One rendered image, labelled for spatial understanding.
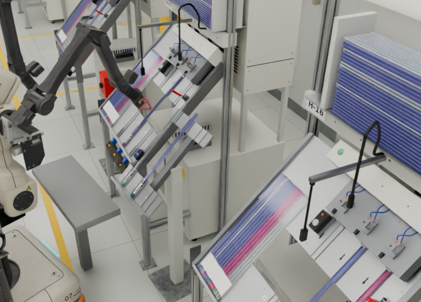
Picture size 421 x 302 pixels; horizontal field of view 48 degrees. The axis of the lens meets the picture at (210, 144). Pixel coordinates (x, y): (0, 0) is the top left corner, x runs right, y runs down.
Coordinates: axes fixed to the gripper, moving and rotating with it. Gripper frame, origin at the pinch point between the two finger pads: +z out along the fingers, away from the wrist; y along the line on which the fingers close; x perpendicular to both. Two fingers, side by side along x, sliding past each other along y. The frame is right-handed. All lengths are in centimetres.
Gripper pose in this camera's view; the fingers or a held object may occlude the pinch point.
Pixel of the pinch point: (146, 104)
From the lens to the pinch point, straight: 264.1
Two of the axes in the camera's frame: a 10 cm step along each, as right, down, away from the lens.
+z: 6.1, 4.4, 6.6
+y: -4.5, -5.0, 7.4
